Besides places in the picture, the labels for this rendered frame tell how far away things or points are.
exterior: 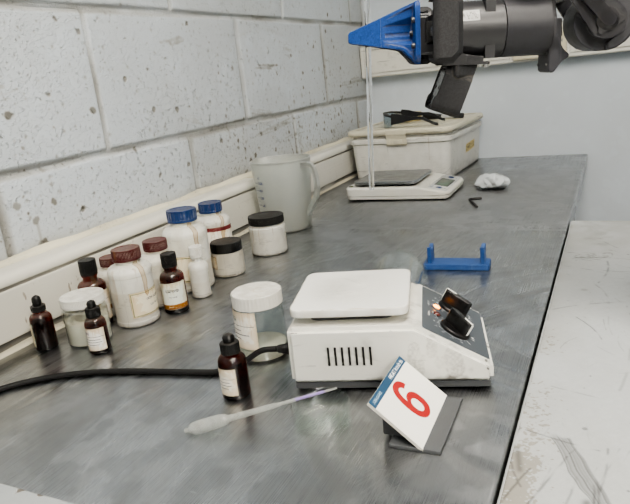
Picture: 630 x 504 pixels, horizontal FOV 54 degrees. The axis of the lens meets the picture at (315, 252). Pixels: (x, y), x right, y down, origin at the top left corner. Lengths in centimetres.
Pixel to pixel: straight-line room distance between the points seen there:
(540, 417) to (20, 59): 81
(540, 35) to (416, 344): 33
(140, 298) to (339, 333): 36
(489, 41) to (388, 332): 31
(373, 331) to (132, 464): 25
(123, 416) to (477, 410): 35
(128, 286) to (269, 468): 41
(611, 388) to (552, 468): 14
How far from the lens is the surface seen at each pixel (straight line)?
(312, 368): 63
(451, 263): 97
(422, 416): 57
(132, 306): 88
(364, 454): 55
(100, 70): 110
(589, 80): 201
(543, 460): 55
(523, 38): 68
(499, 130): 205
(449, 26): 60
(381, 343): 61
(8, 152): 96
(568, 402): 62
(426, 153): 172
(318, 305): 62
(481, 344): 65
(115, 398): 71
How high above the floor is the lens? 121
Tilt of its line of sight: 16 degrees down
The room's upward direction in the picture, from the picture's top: 6 degrees counter-clockwise
